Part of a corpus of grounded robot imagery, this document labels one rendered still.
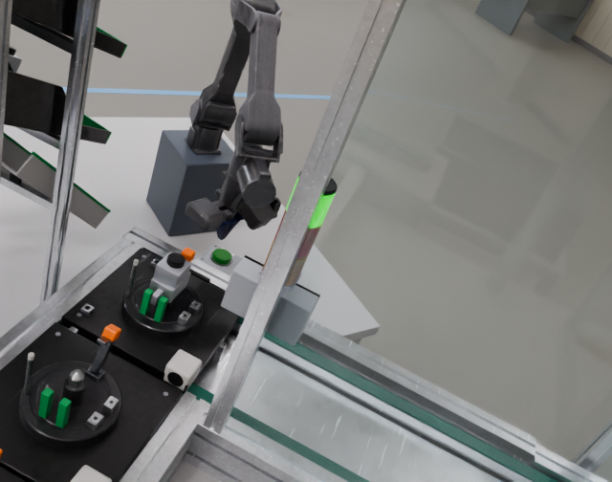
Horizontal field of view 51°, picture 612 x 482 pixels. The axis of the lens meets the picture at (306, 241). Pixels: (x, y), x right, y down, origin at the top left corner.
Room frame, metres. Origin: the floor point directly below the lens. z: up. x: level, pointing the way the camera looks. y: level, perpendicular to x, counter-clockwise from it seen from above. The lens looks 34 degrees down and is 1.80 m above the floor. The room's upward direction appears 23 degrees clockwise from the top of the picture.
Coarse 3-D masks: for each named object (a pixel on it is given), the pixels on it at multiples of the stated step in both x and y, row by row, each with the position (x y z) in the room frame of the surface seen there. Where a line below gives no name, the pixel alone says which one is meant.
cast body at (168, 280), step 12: (168, 252) 0.84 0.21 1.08; (168, 264) 0.81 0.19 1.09; (180, 264) 0.82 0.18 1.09; (156, 276) 0.80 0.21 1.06; (168, 276) 0.80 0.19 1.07; (180, 276) 0.81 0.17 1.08; (156, 288) 0.80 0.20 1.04; (168, 288) 0.80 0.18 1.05; (180, 288) 0.82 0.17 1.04; (156, 300) 0.78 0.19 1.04; (168, 300) 0.79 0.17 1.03
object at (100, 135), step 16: (16, 80) 0.73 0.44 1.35; (32, 80) 0.76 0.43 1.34; (16, 96) 0.74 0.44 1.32; (32, 96) 0.76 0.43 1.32; (48, 96) 0.79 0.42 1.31; (64, 96) 0.82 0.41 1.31; (16, 112) 0.74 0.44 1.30; (32, 112) 0.76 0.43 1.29; (48, 112) 0.79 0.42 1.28; (32, 128) 0.77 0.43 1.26; (48, 128) 0.80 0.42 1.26; (96, 128) 0.89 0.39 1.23
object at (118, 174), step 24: (96, 120) 1.50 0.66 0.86; (120, 120) 1.55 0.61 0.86; (144, 120) 1.61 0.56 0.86; (168, 120) 1.66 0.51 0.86; (24, 144) 1.27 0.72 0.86; (48, 144) 1.31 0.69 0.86; (96, 144) 1.40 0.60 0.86; (120, 144) 1.44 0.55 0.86; (144, 144) 1.49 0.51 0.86; (96, 168) 1.30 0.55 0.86; (120, 168) 1.34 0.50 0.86; (144, 168) 1.38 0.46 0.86; (96, 192) 1.21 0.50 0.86; (120, 192) 1.25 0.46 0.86; (144, 192) 1.29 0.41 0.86; (120, 216) 1.16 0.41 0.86; (144, 216) 1.20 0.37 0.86; (168, 240) 1.15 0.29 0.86; (192, 240) 1.19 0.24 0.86; (216, 240) 1.22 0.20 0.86; (240, 240) 1.26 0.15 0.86; (264, 240) 1.30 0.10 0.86
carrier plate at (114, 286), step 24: (144, 264) 0.92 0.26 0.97; (96, 288) 0.81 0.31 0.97; (120, 288) 0.84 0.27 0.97; (192, 288) 0.91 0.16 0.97; (216, 288) 0.94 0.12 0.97; (72, 312) 0.74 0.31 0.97; (96, 312) 0.76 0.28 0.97; (120, 312) 0.79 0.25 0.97; (216, 312) 0.88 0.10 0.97; (96, 336) 0.72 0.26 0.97; (120, 336) 0.74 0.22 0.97; (144, 336) 0.76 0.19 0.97; (192, 336) 0.80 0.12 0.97; (216, 336) 0.82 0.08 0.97; (144, 360) 0.71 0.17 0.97; (168, 360) 0.73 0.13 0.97
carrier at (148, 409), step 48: (48, 336) 0.68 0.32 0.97; (0, 384) 0.56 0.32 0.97; (48, 384) 0.58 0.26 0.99; (96, 384) 0.61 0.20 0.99; (144, 384) 0.66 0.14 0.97; (0, 432) 0.50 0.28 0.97; (48, 432) 0.51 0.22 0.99; (96, 432) 0.54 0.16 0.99; (144, 432) 0.58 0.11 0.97; (48, 480) 0.46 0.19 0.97; (96, 480) 0.47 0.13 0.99
